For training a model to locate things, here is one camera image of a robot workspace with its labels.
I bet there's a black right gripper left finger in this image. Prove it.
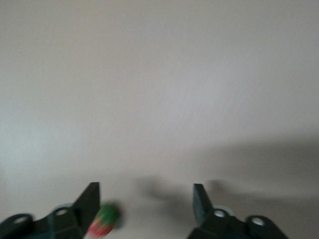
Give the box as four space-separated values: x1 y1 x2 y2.
0 182 102 239

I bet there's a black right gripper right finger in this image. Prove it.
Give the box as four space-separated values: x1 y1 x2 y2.
186 183 291 239

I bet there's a red strawberry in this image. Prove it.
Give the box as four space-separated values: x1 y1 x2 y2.
85 202 121 239

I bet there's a brown table cloth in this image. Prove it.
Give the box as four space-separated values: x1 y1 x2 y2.
0 0 319 239

